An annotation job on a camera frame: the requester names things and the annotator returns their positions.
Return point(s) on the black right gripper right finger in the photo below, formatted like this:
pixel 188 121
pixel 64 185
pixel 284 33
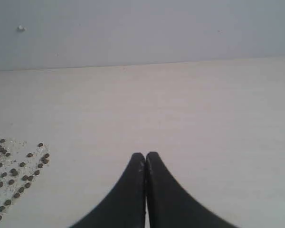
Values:
pixel 170 205

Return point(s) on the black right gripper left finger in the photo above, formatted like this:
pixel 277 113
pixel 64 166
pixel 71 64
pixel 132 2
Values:
pixel 124 205

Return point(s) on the brown beans and white crumbs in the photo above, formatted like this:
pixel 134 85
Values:
pixel 20 164

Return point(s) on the small white wall plug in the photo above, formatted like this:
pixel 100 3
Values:
pixel 21 28

